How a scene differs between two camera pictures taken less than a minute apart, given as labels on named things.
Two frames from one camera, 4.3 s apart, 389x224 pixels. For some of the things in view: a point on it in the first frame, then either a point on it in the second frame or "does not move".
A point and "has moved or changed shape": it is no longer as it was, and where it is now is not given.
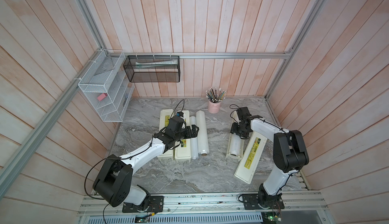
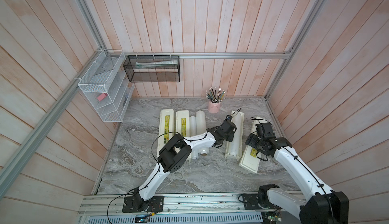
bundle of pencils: (212, 97) does not move
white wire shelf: (107, 74) does not move
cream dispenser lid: (253, 146) has moved or changed shape
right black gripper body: (237, 129) → (255, 142)
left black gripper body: (185, 133) → (229, 137)
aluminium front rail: (204, 203) does not move
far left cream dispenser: (164, 116) does not move
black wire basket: (152, 68) does not move
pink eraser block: (102, 97) does not move
